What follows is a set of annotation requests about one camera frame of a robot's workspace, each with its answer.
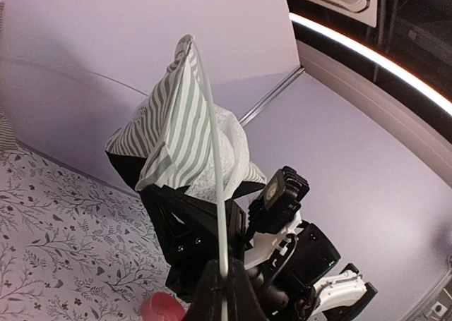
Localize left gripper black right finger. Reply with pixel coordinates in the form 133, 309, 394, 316
224, 259, 267, 321

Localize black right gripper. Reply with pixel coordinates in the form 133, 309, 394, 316
166, 200, 340, 312

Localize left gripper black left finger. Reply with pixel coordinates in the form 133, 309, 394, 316
185, 260, 226, 321

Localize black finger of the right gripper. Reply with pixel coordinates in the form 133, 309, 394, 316
141, 185, 219, 265

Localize green striped pet tent fabric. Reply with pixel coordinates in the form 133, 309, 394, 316
105, 35, 267, 202

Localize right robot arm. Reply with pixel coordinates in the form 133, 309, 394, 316
141, 180, 376, 320

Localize pink pet bowl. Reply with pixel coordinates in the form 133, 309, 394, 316
141, 292, 186, 321

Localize green checkered cushion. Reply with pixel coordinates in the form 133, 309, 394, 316
0, 3, 18, 152

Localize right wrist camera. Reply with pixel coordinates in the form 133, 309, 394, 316
244, 166, 309, 269

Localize right aluminium corner post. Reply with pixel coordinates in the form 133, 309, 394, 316
239, 65, 305, 127

